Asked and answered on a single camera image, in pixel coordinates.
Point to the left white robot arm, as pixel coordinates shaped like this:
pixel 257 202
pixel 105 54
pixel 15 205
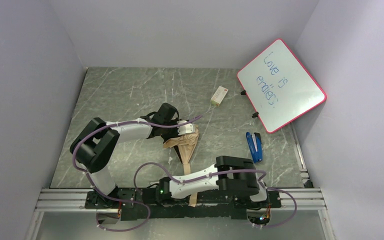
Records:
pixel 92 149

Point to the small white eraser box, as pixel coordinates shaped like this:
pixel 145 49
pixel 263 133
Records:
pixel 219 96

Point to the pink framed whiteboard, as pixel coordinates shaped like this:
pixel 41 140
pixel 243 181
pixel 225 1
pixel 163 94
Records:
pixel 279 86

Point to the blue marker pen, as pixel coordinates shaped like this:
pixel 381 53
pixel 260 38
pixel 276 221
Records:
pixel 255 145

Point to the aluminium frame rail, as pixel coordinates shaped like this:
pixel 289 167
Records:
pixel 73 200

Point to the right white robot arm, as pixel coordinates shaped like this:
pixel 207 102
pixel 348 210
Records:
pixel 233 176

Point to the beige folding umbrella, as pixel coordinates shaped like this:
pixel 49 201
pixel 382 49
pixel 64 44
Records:
pixel 185 144

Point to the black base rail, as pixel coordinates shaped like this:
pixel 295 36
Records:
pixel 210 204

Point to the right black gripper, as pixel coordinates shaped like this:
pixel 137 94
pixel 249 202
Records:
pixel 150 193

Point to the black whiteboard stand clip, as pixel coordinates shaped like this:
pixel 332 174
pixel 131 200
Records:
pixel 255 114

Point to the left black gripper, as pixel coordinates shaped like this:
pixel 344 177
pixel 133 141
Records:
pixel 171 131

